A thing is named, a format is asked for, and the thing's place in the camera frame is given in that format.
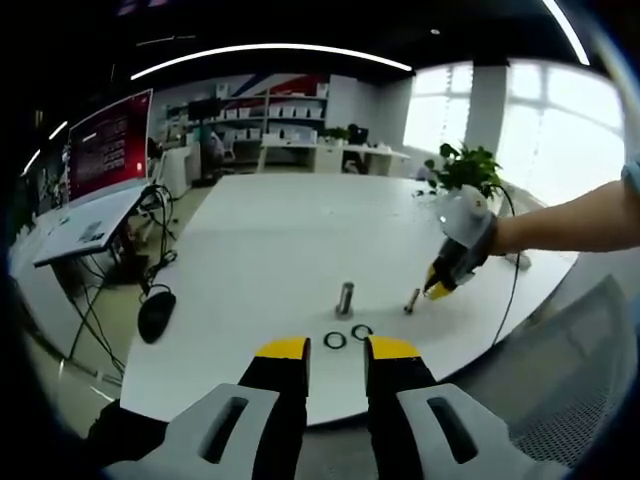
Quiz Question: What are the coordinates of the curved ceiling light strip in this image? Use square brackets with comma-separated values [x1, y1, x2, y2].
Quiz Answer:
[130, 43, 414, 81]
[542, 0, 591, 66]

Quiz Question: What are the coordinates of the grey mesh office chair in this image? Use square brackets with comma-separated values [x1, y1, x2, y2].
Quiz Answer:
[492, 273, 632, 471]

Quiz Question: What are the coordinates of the black computer mouse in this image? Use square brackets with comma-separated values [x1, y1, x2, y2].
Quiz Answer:
[137, 290, 177, 345]

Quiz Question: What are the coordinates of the bundle of black desk cables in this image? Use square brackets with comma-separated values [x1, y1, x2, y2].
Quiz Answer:
[69, 183, 180, 374]

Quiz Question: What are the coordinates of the person's light blue sleeve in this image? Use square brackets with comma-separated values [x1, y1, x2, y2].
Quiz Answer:
[620, 152, 640, 199]

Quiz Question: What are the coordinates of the thick threaded stud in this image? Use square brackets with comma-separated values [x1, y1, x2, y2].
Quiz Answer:
[333, 281, 357, 321]

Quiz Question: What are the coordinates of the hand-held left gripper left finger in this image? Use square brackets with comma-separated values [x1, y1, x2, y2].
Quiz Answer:
[102, 334, 312, 480]

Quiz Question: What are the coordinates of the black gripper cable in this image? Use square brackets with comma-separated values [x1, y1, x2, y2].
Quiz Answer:
[487, 182, 524, 347]

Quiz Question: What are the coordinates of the green potted plant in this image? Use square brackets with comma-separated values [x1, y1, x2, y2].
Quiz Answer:
[424, 142, 504, 201]

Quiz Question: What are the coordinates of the white standing desk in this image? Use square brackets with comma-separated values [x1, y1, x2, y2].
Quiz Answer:
[32, 183, 151, 361]

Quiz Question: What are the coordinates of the white storage shelving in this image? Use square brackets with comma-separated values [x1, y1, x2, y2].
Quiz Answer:
[164, 82, 331, 146]

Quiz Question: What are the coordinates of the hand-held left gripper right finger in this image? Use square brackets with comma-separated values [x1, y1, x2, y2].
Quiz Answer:
[363, 334, 576, 480]

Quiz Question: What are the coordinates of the white counter desk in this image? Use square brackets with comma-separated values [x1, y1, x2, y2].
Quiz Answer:
[259, 142, 411, 176]

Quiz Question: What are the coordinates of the monitor with red screen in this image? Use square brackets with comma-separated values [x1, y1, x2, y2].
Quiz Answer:
[67, 88, 154, 206]

